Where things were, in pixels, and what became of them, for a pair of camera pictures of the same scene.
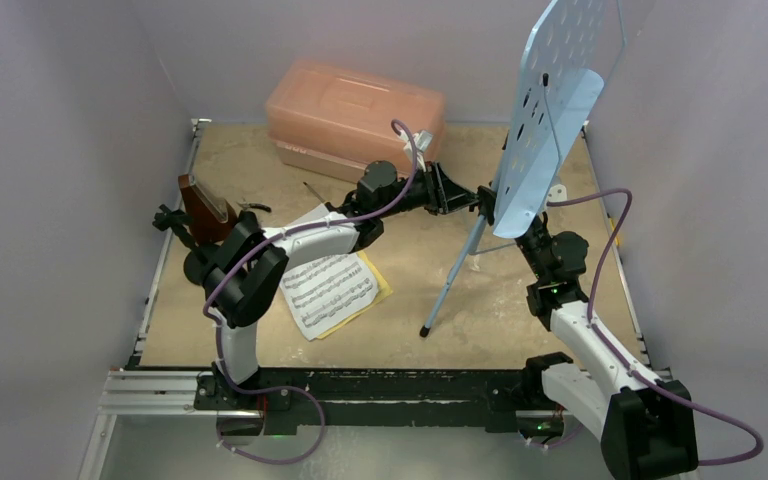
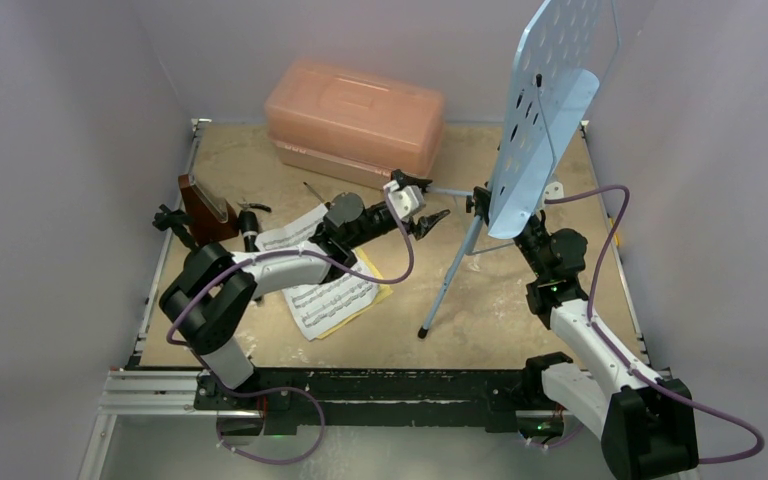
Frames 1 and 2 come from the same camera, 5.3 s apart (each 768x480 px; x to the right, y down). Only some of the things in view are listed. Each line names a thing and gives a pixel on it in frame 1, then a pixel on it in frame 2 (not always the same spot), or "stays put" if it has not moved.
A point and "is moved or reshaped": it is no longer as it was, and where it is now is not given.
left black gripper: x=443 y=196 → x=423 y=223
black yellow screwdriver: x=325 y=203 stays put
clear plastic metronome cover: x=217 y=206 stays put
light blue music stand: x=564 y=86 is moved or reshaped
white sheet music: x=322 y=293 stays put
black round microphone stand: x=196 y=262 stays put
